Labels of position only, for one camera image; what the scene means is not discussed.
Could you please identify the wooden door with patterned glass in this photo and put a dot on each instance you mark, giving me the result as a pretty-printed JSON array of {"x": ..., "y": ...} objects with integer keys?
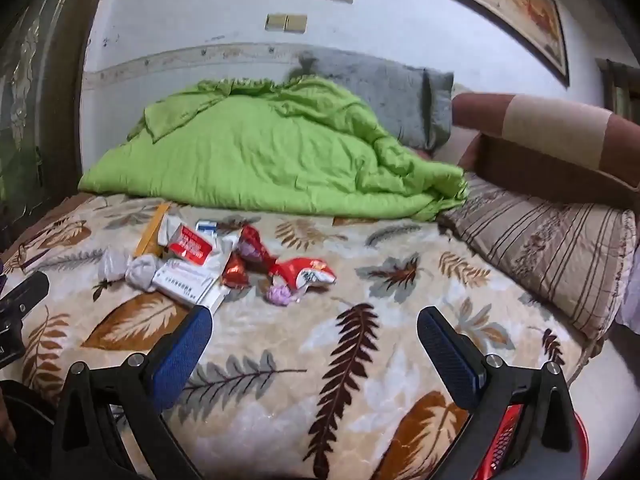
[{"x": 30, "y": 110}]

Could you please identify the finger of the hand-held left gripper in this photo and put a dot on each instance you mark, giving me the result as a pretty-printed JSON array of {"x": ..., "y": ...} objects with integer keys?
[{"x": 30, "y": 292}]

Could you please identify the dark wooden frame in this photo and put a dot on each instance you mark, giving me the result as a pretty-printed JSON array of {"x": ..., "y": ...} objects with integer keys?
[{"x": 622, "y": 85}]

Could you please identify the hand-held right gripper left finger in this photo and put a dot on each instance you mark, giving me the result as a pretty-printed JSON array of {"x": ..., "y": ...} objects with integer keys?
[{"x": 180, "y": 355}]

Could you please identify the shiny dark red foil wrapper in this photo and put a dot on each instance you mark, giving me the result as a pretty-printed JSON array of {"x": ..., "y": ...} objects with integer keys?
[{"x": 235, "y": 272}]

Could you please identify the white printed cardboard box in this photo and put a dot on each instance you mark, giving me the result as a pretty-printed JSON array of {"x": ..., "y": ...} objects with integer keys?
[{"x": 185, "y": 282}]

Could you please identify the white wrapper with red label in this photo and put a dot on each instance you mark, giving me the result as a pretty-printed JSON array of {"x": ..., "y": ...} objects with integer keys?
[{"x": 192, "y": 247}]

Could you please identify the grey quilted pillow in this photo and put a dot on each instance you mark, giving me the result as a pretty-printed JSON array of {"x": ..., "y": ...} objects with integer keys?
[{"x": 380, "y": 90}]

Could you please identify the crumpled white tissue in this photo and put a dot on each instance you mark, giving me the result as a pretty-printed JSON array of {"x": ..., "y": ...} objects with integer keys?
[
  {"x": 112, "y": 265},
  {"x": 142, "y": 272}
]

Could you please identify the yellow flat packet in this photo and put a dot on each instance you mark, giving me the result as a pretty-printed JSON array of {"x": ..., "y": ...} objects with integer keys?
[{"x": 152, "y": 230}]

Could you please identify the red plastic basket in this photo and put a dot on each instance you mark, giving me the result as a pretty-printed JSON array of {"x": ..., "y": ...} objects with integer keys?
[{"x": 510, "y": 440}]

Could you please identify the red and white snack bag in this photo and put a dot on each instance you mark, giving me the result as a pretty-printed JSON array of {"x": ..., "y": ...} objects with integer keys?
[{"x": 305, "y": 272}]

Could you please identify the blue and white box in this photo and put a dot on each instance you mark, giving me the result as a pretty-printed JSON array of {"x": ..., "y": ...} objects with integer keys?
[{"x": 205, "y": 226}]

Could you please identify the purple wrapper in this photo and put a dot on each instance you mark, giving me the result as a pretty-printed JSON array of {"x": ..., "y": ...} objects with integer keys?
[{"x": 281, "y": 295}]

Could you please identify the brown striped pillow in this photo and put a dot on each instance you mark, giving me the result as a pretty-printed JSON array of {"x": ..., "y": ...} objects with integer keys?
[{"x": 540, "y": 250}]

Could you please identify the large framed wall painting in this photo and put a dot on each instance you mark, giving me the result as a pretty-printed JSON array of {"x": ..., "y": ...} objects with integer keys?
[{"x": 525, "y": 10}]

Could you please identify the gold wall switch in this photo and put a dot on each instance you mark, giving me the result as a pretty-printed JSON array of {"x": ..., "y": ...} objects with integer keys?
[
  {"x": 296, "y": 23},
  {"x": 275, "y": 21}
]

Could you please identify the leaf print fleece blanket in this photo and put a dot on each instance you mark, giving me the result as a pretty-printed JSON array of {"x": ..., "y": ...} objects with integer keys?
[{"x": 350, "y": 270}]

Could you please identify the brown padded headboard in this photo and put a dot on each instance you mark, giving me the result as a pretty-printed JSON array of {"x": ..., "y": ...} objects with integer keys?
[{"x": 480, "y": 110}]

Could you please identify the green quilt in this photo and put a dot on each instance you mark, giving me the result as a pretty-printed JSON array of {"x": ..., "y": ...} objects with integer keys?
[{"x": 275, "y": 150}]

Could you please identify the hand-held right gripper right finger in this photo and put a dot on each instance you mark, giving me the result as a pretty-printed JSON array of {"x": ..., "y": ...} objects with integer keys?
[{"x": 445, "y": 355}]

